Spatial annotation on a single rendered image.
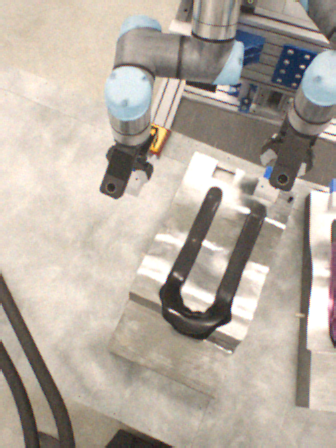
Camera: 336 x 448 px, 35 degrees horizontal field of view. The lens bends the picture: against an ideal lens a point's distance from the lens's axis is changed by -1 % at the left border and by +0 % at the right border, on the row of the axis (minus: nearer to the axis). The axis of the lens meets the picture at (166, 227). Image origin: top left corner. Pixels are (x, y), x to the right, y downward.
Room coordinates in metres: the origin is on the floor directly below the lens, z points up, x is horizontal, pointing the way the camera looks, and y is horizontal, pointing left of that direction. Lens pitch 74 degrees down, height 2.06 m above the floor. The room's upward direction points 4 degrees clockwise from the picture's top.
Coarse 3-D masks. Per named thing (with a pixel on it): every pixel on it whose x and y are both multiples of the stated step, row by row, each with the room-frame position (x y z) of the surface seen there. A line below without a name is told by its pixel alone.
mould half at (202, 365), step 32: (192, 160) 0.51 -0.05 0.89; (192, 192) 0.43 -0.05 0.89; (224, 192) 0.44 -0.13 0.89; (288, 192) 0.45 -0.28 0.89; (192, 224) 0.36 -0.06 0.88; (224, 224) 0.36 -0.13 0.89; (160, 256) 0.27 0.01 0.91; (224, 256) 0.29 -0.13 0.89; (256, 256) 0.29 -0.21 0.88; (192, 288) 0.20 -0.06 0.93; (256, 288) 0.22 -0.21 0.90; (128, 320) 0.13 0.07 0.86; (160, 320) 0.14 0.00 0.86; (128, 352) 0.06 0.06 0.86; (160, 352) 0.07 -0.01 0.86; (192, 352) 0.07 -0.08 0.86; (224, 352) 0.08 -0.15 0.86; (192, 384) 0.01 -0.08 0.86
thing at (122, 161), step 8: (112, 152) 0.42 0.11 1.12; (120, 152) 0.42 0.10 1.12; (128, 152) 0.42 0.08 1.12; (136, 152) 0.42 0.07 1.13; (112, 160) 0.40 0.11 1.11; (120, 160) 0.40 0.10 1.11; (128, 160) 0.40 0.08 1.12; (112, 168) 0.39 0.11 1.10; (120, 168) 0.39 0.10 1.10; (128, 168) 0.39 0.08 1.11; (104, 176) 0.38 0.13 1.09; (112, 176) 0.38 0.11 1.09; (120, 176) 0.38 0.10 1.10; (128, 176) 0.38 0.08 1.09; (104, 184) 0.36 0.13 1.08; (112, 184) 0.36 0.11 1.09; (120, 184) 0.36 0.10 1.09; (104, 192) 0.35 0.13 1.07; (112, 192) 0.35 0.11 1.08; (120, 192) 0.35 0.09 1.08
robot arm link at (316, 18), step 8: (304, 0) 0.64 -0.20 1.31; (312, 0) 0.63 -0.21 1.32; (320, 0) 0.62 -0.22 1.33; (328, 0) 0.62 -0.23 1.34; (304, 8) 0.63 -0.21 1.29; (312, 8) 0.62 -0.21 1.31; (320, 8) 0.61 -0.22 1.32; (328, 8) 0.61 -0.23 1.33; (312, 16) 0.61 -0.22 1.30; (320, 16) 0.60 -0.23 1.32; (328, 16) 0.60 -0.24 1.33; (320, 24) 0.59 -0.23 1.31; (328, 24) 0.59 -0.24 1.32; (328, 32) 0.58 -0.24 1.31; (328, 40) 0.57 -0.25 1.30
